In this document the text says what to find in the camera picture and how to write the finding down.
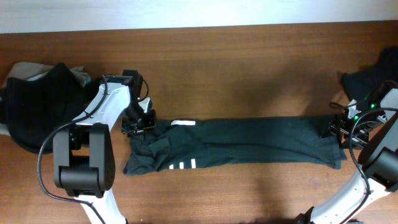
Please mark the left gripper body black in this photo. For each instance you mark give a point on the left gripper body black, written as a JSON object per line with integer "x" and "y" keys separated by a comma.
{"x": 138, "y": 126}

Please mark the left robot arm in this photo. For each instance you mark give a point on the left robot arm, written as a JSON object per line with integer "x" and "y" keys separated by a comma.
{"x": 83, "y": 158}

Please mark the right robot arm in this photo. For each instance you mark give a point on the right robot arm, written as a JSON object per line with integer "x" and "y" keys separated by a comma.
{"x": 370, "y": 135}

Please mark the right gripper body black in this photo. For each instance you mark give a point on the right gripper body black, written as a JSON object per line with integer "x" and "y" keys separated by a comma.
{"x": 347, "y": 132}

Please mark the dark green Nike t-shirt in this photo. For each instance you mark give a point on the dark green Nike t-shirt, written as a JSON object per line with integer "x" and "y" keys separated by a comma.
{"x": 195, "y": 144}

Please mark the dark unfolded clothes pile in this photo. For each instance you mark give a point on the dark unfolded clothes pile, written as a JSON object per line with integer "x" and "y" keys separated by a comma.
{"x": 358, "y": 85}

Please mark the black folded shirt on pile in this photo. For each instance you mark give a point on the black folded shirt on pile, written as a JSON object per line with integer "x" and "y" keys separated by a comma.
{"x": 31, "y": 110}

